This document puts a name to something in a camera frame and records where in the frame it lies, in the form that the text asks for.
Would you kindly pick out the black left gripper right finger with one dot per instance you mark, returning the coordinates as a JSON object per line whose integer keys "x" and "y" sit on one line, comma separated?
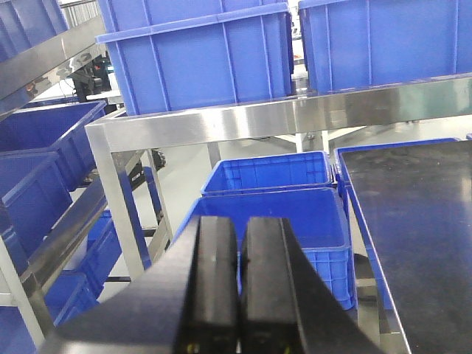
{"x": 286, "y": 306}

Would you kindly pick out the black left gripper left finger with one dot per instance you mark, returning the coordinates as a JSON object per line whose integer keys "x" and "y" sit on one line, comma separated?
{"x": 186, "y": 302}

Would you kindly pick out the blue bin on left shelf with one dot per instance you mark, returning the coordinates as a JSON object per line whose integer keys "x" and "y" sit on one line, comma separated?
{"x": 44, "y": 136}

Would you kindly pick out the blue bin below left gripper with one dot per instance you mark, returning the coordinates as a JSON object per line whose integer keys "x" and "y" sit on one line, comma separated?
{"x": 317, "y": 219}

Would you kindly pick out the blue bin behind near bin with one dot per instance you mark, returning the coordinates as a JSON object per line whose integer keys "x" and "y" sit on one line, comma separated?
{"x": 269, "y": 173}

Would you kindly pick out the blue crate upper left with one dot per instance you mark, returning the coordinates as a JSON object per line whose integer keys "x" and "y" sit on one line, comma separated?
{"x": 175, "y": 55}

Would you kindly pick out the blue crate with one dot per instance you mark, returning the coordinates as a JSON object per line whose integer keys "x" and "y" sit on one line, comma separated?
{"x": 358, "y": 44}
{"x": 175, "y": 55}

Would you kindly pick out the blue crate upper middle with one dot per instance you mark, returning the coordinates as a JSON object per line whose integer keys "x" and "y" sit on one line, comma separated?
{"x": 358, "y": 44}

